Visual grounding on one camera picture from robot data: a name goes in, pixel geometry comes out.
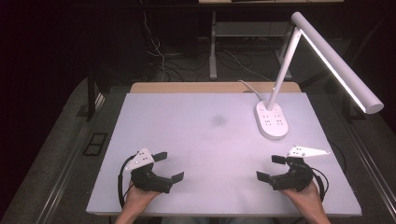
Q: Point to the white desk lamp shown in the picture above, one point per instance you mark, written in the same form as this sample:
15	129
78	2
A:
271	123

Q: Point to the grey metal stand frame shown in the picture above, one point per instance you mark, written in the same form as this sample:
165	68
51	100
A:
213	46

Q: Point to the person's right hand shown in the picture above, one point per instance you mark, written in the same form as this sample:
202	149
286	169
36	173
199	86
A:
306	199

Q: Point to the person's left hand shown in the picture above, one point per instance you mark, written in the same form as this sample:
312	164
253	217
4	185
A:
137	199

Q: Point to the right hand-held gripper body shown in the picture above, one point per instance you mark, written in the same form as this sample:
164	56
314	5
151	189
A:
297	177

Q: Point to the black metal post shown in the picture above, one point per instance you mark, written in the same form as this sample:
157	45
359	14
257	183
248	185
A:
90	96

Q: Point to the white table cover board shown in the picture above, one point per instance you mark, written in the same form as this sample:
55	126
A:
202	149

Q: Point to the black rectangular floor frame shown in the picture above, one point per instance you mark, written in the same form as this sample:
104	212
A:
95	143

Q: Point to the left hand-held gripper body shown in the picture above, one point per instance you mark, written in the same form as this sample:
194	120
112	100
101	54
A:
146	180

